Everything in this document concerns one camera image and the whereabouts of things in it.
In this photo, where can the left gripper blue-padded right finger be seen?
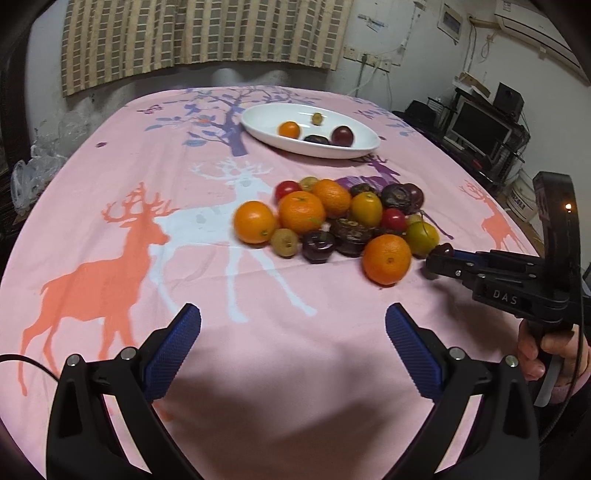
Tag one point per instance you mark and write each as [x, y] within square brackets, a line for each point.
[503, 441]

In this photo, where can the red cherry tomato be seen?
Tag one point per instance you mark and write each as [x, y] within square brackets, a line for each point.
[284, 188]
[394, 220]

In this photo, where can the orange mandarin front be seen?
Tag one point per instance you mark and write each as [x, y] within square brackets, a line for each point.
[386, 259]

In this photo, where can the striped beige curtain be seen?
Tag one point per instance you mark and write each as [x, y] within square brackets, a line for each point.
[106, 41]

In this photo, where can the dark red cherry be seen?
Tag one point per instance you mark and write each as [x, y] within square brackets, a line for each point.
[342, 136]

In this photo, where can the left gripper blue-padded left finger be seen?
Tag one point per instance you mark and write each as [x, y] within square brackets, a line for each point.
[81, 440]

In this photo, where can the small orange on plate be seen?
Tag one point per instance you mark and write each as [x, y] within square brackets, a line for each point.
[289, 129]

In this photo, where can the clear plastic bag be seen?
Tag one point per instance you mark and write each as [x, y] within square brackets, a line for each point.
[29, 179]

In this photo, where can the person's right hand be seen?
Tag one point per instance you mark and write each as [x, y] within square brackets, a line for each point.
[562, 344]

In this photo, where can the dark chestnut on plate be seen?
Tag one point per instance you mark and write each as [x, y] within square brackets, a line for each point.
[317, 139]

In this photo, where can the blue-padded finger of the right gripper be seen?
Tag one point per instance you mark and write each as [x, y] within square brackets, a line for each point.
[480, 259]
[446, 265]

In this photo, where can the green grape front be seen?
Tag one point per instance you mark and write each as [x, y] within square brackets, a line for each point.
[285, 243]

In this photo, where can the dark plum back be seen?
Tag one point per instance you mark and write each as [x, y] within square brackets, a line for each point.
[396, 196]

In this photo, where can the white air conditioner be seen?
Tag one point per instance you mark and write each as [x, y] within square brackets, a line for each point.
[531, 27]

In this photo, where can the large orange mandarin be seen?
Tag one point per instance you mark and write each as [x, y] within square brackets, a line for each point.
[301, 212]

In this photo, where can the yellow-green plum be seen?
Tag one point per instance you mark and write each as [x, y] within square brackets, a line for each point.
[422, 238]

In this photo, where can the dark water chestnut front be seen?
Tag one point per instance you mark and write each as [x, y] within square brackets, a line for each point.
[317, 246]

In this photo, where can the white plastic bucket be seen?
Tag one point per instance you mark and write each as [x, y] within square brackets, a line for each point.
[521, 197]

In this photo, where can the dark water chestnut large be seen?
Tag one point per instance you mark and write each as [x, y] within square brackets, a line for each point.
[351, 237]

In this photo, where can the yellow-orange kumquat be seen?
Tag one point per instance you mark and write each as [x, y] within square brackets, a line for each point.
[367, 209]

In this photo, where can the black computer monitor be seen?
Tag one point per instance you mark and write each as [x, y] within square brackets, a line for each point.
[476, 129]

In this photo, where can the green grape on plate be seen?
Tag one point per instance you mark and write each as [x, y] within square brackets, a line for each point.
[316, 119]

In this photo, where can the orange mandarin back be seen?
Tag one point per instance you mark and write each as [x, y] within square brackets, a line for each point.
[335, 198]

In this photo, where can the black speaker box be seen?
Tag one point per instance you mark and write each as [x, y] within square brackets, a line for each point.
[509, 101]

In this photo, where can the white oval plate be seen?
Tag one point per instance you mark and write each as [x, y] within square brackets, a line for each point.
[261, 122]

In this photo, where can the white wall power strip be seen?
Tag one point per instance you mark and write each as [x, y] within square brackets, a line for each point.
[379, 61]

